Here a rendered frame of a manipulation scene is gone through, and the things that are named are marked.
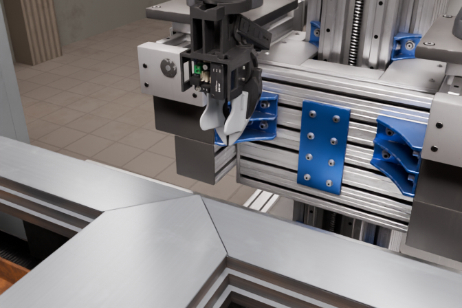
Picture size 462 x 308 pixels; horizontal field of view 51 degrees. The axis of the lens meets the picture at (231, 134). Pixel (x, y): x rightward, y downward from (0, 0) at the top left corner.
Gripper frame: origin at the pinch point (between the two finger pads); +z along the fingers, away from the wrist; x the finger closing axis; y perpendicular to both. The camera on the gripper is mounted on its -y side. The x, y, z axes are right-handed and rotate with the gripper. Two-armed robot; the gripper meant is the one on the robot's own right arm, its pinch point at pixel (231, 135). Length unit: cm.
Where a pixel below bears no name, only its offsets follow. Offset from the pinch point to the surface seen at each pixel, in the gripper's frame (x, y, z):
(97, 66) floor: -227, -215, 92
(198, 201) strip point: 0.3, 10.0, 5.5
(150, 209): -4.4, 14.3, 5.5
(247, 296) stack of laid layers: 11.9, 19.1, 9.1
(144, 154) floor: -112, -119, 92
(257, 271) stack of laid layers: 12.5, 17.7, 6.2
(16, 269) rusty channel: -26.6, 20.3, 20.4
